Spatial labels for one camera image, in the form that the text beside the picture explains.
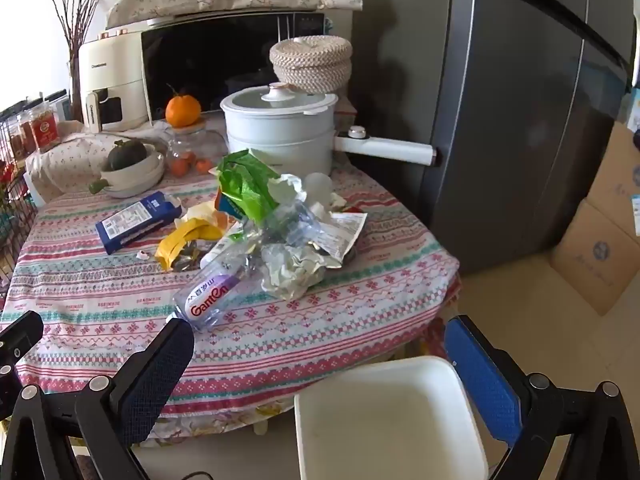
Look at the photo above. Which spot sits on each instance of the white plastic bin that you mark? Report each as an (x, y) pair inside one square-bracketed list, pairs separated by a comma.
[(385, 425)]

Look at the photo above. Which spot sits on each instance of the red labelled jars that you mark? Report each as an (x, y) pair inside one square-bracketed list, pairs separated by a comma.
[(42, 127)]

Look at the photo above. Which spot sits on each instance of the light blue box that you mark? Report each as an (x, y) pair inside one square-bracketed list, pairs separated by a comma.
[(633, 115)]

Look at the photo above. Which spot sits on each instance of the crumpled clear plastic bag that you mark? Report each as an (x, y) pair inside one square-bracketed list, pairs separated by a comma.
[(290, 222)]

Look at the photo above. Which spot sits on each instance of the cream snack wrapper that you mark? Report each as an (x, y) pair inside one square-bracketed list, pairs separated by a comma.
[(200, 212)]

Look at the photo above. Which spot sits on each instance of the blue cardboard box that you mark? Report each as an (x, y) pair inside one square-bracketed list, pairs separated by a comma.
[(135, 222)]

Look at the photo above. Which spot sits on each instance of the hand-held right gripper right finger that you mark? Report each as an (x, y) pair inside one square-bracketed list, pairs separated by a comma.
[(480, 385)]

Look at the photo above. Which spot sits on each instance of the cream air fryer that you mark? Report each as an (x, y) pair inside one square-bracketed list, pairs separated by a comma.
[(110, 70)]

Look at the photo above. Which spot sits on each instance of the dried branches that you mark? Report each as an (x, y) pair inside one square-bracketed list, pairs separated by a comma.
[(75, 35)]

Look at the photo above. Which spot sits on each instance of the white electric cooking pot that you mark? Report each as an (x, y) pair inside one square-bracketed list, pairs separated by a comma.
[(280, 135)]

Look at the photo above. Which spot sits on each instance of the silver white foil packet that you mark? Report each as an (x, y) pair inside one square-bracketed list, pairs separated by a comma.
[(340, 235)]

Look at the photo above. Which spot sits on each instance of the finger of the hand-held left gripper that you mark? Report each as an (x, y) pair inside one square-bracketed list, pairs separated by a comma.
[(20, 332)]

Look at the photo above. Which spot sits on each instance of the banana peel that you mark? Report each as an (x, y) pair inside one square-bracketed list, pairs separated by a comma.
[(190, 237)]

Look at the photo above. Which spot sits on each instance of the white shallow bowl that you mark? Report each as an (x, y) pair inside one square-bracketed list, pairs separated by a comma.
[(132, 193), (155, 180)]

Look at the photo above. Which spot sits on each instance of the small green pepper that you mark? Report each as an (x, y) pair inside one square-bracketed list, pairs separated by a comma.
[(99, 187)]

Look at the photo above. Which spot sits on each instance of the green plastic bag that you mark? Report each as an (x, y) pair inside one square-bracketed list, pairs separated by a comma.
[(245, 180)]

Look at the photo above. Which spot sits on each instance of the woven lidded basket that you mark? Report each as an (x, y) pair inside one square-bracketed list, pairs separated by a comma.
[(310, 65)]

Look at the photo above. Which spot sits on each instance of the crumpled white paper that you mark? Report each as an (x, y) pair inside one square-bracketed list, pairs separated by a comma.
[(290, 272)]

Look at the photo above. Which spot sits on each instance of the clear plastic bottle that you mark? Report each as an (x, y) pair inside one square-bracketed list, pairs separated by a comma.
[(210, 300)]

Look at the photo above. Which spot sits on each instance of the grey refrigerator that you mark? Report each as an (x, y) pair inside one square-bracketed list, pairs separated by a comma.
[(500, 110)]

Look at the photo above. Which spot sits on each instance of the blue orange milk carton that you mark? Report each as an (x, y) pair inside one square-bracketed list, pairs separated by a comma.
[(225, 206)]

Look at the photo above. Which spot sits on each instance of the patterned striped tablecloth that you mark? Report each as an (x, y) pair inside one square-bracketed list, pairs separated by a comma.
[(300, 340)]

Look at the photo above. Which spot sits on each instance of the brown cardboard box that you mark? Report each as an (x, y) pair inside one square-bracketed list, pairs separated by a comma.
[(595, 260), (617, 175)]

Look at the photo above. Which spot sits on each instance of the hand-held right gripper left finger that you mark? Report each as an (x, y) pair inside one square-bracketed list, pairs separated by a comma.
[(155, 380)]

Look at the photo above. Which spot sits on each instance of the white deep bowl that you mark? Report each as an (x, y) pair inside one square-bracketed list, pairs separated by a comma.
[(135, 172)]

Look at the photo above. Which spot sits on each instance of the glass jar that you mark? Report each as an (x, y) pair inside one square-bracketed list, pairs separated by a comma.
[(197, 141)]

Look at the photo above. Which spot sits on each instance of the silver foil wrapper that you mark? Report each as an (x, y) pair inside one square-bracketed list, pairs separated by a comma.
[(192, 259)]

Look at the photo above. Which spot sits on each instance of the large orange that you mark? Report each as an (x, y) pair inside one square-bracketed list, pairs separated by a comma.
[(182, 110)]

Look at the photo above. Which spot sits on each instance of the small orange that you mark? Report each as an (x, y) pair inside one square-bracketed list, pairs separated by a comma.
[(204, 166), (180, 166)]

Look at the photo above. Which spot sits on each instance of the dark green gourd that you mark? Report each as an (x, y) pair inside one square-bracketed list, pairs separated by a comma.
[(125, 155)]

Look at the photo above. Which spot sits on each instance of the crumpled white tissue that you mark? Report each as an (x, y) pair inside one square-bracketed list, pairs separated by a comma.
[(286, 189)]

